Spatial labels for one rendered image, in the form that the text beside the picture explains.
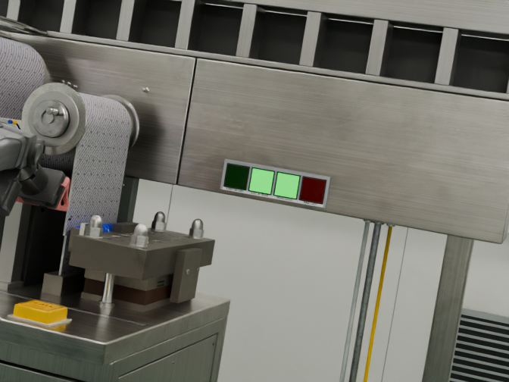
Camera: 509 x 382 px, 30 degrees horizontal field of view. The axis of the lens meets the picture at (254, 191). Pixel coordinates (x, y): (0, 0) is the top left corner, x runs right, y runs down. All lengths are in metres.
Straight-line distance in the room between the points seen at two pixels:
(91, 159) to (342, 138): 0.55
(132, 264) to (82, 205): 0.21
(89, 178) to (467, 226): 0.80
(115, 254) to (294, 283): 2.74
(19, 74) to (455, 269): 1.08
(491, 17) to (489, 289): 2.47
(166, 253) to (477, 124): 0.71
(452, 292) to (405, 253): 2.21
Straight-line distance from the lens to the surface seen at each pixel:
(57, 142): 1.97
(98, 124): 2.01
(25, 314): 1.71
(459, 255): 2.23
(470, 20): 2.10
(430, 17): 2.11
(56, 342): 1.66
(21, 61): 2.19
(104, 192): 2.09
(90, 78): 2.32
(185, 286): 2.03
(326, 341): 4.56
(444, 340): 2.26
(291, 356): 4.61
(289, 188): 2.12
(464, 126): 2.07
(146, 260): 1.86
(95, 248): 1.90
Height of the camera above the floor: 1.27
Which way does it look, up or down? 3 degrees down
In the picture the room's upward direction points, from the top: 9 degrees clockwise
